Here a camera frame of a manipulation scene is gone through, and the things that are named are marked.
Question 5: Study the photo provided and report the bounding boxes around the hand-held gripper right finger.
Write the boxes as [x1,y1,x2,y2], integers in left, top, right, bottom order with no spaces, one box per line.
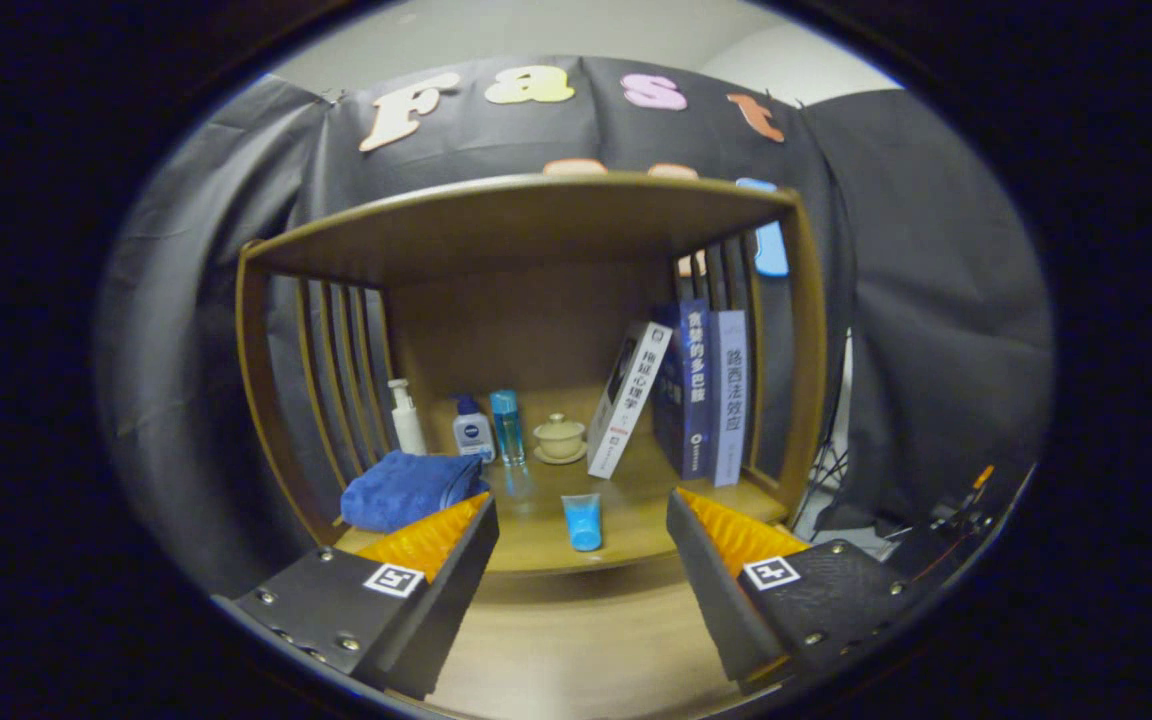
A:
[664,488,932,698]

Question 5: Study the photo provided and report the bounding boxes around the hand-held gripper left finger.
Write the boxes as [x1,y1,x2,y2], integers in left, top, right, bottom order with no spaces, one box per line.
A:
[211,492,500,701]

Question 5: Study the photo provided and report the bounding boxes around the blue tube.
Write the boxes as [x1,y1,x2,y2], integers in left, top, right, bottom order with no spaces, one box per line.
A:
[561,493,604,553]

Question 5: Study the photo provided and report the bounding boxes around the wooden countertop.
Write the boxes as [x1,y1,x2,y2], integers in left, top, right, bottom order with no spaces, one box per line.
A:
[331,430,792,576]

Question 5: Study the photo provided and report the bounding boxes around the wooden cabinet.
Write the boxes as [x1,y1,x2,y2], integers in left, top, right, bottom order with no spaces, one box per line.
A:
[236,170,829,601]

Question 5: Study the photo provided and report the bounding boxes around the blue folded towel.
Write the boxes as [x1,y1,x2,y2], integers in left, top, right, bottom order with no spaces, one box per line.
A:
[340,450,489,534]

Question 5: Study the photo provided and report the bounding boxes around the white bottle with blue cap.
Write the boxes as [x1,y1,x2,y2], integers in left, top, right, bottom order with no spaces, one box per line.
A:
[452,395,497,463]

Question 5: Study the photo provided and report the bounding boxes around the clear blue bottle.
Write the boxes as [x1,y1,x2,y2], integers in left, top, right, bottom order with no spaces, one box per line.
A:
[490,390,527,467]

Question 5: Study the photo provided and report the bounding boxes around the white pump bottle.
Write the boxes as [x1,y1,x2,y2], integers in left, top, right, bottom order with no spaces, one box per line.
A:
[387,378,428,457]

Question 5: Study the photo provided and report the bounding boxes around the black tripod stand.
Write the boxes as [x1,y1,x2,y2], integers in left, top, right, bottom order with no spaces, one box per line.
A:
[796,330,852,531]

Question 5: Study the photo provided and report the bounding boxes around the beige lidded teacup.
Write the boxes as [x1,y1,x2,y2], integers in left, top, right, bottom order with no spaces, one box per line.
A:
[533,413,589,466]

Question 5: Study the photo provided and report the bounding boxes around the light purple book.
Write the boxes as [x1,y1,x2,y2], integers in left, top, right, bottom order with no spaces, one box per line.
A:
[709,310,752,488]

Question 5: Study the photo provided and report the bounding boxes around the dark blue book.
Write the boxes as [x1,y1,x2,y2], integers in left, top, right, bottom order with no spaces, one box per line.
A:
[651,298,715,481]

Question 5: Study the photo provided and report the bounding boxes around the white book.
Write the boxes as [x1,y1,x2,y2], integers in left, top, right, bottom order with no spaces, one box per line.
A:
[586,321,674,480]

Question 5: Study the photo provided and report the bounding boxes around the black device with orange parts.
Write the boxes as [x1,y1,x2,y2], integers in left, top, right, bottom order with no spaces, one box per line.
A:
[886,465,1012,581]

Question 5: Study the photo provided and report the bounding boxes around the black backdrop cloth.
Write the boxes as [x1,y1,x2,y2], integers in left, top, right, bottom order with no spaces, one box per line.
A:
[96,55,1055,591]

